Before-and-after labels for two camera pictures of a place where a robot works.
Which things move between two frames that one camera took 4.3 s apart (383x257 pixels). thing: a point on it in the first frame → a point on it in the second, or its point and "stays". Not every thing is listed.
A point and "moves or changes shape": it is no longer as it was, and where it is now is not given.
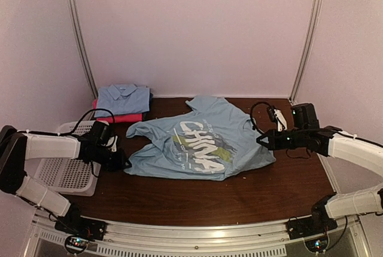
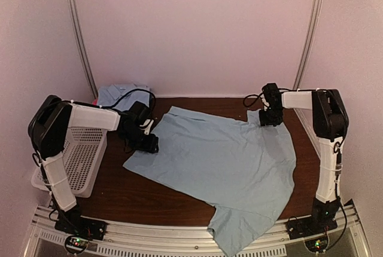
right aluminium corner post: (312, 38) stays
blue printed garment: (209, 140) moves or changes shape
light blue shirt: (122, 99) stays
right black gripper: (273, 142) → (265, 122)
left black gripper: (119, 162) → (151, 145)
